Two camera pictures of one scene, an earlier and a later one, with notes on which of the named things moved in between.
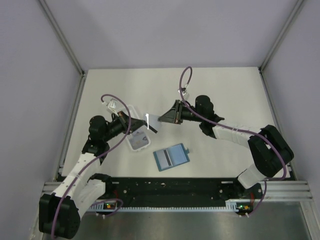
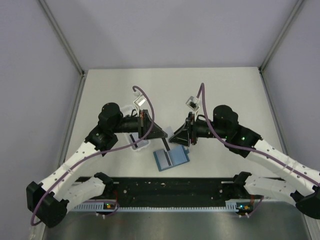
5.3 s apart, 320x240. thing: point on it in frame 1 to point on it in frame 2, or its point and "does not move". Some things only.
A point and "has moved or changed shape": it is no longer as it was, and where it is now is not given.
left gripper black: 124,120 to 144,122
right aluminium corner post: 261,68 does not move
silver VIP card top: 164,158 does not move
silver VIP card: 151,120 has moved or changed shape
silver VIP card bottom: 138,141 does not move
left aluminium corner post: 82,73 does not move
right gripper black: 175,115 to 189,130
